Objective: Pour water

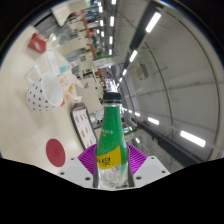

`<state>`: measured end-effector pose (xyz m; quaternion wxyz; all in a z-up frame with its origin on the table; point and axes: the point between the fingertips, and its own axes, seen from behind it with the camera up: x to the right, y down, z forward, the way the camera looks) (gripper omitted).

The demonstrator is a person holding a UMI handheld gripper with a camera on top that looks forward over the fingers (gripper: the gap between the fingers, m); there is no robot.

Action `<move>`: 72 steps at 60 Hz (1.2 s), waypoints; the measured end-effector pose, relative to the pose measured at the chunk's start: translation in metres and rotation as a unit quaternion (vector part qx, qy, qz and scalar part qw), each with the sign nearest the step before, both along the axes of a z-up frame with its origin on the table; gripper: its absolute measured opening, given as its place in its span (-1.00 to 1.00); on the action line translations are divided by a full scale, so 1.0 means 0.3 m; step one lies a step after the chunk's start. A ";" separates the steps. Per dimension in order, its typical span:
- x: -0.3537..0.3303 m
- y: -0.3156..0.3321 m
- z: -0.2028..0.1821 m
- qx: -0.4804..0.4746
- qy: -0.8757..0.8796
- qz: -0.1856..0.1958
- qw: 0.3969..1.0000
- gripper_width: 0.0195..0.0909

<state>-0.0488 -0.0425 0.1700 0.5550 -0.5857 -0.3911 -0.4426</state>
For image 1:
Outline flat round red coaster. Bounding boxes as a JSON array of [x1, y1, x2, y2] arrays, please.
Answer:
[[45, 138, 67, 168]]

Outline white polka dot mug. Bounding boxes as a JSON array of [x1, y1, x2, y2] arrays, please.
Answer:
[[24, 64, 65, 113]]

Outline green drink bottle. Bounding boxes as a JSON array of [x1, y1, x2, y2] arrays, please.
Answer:
[[94, 91, 132, 190]]

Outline beige canteen chairs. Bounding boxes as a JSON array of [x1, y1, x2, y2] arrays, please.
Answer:
[[49, 0, 113, 101]]

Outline dark food tray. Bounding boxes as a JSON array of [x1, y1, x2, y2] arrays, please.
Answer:
[[69, 102, 98, 151]]

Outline ceiling air conditioner unit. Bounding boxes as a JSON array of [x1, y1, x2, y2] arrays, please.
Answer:
[[134, 63, 149, 81]]

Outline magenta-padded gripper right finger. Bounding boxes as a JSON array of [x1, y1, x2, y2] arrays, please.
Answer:
[[125, 143, 171, 188]]

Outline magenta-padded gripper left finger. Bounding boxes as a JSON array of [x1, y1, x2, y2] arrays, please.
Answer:
[[57, 143, 101, 189]]

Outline small teal sanitizer bottle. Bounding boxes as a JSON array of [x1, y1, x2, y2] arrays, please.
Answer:
[[59, 63, 73, 75]]

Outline crumpled food wrapper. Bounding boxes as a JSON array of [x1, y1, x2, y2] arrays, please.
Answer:
[[57, 73, 84, 104]]

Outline ceiling light strips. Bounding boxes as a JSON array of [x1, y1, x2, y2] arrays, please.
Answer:
[[93, 0, 208, 149]]

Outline white paper card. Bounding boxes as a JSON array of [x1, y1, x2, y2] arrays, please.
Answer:
[[44, 48, 62, 76]]

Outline small red box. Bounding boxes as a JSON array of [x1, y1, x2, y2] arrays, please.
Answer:
[[27, 32, 49, 54]]

